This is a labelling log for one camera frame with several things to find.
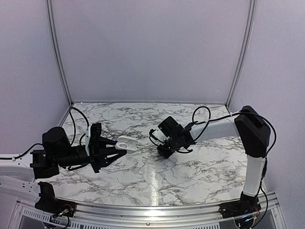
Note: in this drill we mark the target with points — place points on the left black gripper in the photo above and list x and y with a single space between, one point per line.
95 161

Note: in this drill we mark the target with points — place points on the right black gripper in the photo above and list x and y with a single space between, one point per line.
166 154

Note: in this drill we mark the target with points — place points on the white earbud charging case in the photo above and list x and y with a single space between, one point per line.
127 143

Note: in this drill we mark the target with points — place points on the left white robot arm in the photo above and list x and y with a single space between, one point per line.
18 174

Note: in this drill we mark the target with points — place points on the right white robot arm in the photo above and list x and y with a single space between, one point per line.
253 130

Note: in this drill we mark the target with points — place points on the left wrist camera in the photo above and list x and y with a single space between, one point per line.
93 133

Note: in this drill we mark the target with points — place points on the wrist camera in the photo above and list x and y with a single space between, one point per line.
157 135
93 133

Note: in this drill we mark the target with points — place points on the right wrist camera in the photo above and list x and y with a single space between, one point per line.
157 135

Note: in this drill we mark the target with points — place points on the aluminium front rail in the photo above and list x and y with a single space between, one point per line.
101 216

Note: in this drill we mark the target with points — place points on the left aluminium corner post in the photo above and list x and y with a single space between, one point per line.
57 54

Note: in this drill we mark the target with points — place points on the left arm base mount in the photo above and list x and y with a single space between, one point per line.
58 208

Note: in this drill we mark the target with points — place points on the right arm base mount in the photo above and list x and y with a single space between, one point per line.
245 214

